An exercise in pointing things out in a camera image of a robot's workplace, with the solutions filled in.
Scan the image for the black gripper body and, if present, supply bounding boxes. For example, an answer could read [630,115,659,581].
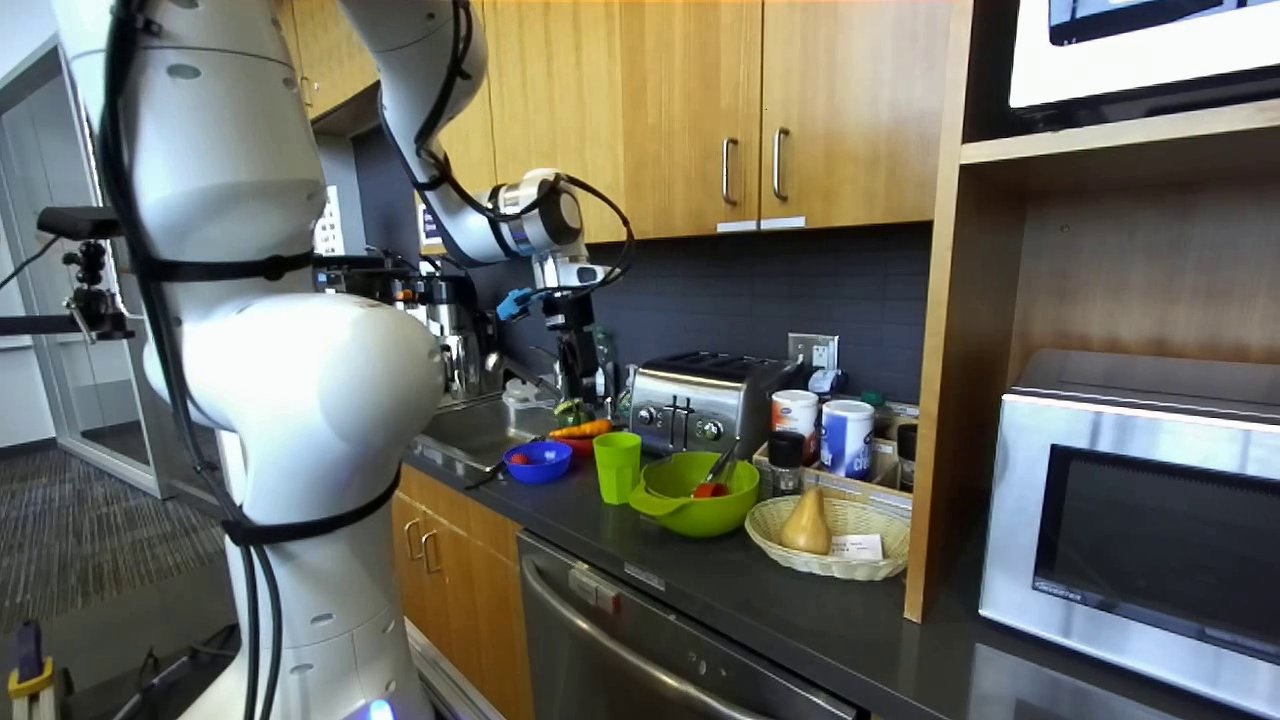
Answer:
[496,255,615,400]

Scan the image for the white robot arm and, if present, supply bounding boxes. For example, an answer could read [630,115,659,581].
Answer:
[54,0,446,720]

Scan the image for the red bowl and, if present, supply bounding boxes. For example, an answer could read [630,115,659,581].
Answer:
[548,421,613,461]

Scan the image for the blue bowl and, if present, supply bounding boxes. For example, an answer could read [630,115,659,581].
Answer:
[505,441,575,485]

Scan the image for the green bowl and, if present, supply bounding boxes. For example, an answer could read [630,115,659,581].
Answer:
[630,451,760,540]

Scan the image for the orange carrot toy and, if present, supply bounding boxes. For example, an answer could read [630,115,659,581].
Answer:
[548,421,613,441]

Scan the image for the stainless steel toaster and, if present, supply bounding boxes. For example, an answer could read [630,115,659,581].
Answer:
[630,351,782,456]

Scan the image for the green plastic cup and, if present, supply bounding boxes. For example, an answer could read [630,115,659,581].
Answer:
[593,433,643,506]

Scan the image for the wooden upper cabinets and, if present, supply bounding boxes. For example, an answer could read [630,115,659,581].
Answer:
[273,0,966,254]

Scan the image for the red white can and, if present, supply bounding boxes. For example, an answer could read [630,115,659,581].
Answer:
[773,390,820,466]

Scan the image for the wooden lower cabinet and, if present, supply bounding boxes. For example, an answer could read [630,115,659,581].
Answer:
[393,468,534,720]

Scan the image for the blue white can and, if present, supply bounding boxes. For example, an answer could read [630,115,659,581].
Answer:
[820,400,877,479]

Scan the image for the yellow pear toy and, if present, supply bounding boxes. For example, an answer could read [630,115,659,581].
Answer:
[782,490,833,557]

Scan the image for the stainless steel dishwasher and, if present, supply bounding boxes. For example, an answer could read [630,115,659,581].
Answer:
[519,535,867,720]

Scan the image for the stainless steel microwave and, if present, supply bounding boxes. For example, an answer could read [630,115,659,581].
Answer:
[980,351,1280,720]

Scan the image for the wall power outlet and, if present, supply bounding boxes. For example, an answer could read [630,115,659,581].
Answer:
[789,331,840,368]

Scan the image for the camera on tripod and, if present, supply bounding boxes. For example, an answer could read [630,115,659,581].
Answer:
[0,205,134,340]

